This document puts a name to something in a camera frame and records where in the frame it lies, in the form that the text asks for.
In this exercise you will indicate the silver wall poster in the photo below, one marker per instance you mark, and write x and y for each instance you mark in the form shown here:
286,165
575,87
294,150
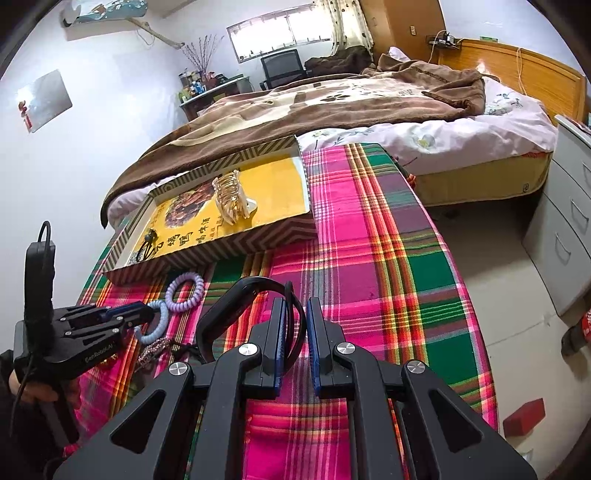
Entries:
48,99

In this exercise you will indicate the dark brown cloth pile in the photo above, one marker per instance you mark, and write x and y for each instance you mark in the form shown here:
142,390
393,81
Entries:
337,60

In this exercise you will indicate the bed with brown blanket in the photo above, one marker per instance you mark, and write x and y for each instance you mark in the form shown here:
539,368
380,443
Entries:
277,115

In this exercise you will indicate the pink floral bed sheet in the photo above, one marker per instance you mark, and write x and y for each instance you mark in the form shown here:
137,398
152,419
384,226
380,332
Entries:
461,134

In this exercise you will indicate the vase of dry branches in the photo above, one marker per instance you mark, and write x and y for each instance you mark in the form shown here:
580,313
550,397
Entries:
201,55

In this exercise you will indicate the clear gold claw clip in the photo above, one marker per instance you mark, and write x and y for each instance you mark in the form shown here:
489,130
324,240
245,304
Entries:
231,203

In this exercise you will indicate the yellow mattress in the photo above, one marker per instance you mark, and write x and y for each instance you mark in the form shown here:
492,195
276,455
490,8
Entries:
485,180

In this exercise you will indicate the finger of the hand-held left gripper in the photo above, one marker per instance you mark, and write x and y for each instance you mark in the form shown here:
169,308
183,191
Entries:
136,321
134,308

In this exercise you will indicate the red and black object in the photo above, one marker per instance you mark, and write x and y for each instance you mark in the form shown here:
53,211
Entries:
582,330

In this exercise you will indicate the small side desk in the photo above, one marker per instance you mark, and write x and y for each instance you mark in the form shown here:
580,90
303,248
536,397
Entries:
217,94

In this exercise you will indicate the red box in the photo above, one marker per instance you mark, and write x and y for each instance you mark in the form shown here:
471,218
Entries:
524,415

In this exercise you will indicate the black office chair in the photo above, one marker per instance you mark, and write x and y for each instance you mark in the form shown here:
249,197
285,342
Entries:
281,62

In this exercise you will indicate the plaid tablecloth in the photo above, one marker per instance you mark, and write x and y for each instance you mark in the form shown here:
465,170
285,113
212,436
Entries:
369,286

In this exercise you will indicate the wooden wardrobe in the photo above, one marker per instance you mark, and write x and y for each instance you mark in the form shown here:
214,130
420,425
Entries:
406,23

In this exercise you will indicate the group of toiletry bottles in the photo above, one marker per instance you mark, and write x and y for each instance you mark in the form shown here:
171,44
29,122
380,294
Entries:
196,85

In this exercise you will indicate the white drawer cabinet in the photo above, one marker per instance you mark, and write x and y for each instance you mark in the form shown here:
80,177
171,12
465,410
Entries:
563,221

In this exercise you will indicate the power strip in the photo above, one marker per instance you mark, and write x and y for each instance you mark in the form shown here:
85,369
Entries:
444,41

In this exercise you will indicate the patterned curtain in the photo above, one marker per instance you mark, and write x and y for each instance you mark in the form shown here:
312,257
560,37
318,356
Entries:
346,23

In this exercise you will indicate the black headband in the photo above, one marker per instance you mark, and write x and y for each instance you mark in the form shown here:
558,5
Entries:
217,314

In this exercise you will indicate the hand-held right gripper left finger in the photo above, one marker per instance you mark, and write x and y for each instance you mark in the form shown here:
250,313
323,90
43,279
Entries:
278,350

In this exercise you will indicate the wall air conditioner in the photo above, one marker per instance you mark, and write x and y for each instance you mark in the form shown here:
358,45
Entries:
106,9

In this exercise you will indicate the wrapped air conditioner pipe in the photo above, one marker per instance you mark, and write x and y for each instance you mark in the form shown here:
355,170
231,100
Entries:
157,33

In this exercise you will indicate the wooden headboard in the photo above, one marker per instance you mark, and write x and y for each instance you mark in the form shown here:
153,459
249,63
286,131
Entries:
545,69

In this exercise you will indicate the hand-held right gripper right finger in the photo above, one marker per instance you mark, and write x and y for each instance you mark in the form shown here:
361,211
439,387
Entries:
316,346

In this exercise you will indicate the window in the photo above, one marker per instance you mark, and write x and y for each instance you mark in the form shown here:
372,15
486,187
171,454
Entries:
277,32

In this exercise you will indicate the striped cardboard box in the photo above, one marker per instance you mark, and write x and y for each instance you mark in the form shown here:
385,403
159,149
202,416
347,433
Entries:
240,249

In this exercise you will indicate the red knot wall ornament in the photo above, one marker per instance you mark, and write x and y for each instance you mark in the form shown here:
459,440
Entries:
27,117

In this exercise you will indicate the person's left hand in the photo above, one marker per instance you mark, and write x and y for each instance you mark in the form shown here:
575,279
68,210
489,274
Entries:
37,394

